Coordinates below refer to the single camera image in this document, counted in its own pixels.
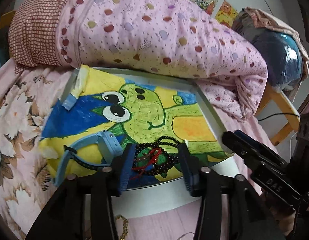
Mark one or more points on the blue plastic wrapped bundle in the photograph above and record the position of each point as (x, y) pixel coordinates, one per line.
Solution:
(280, 51)

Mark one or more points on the person right hand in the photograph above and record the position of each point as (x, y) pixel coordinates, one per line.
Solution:
(285, 222)

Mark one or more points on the pink floral bed sheet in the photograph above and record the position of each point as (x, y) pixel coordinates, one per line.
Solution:
(25, 102)

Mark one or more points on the red checkered pillow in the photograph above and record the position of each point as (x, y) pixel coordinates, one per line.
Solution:
(32, 33)

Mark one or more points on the green dinosaur drawing paper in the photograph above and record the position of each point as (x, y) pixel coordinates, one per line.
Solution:
(134, 114)

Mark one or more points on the light blue kids watch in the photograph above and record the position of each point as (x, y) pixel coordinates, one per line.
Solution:
(91, 152)

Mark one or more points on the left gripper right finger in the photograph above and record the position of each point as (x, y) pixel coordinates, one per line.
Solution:
(190, 167)

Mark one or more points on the white paper sheet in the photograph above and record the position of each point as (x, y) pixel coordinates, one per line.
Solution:
(151, 200)

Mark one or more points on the pink dotted rolled quilt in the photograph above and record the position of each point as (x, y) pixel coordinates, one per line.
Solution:
(166, 37)

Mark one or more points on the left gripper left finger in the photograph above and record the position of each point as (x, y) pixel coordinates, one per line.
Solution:
(122, 169)

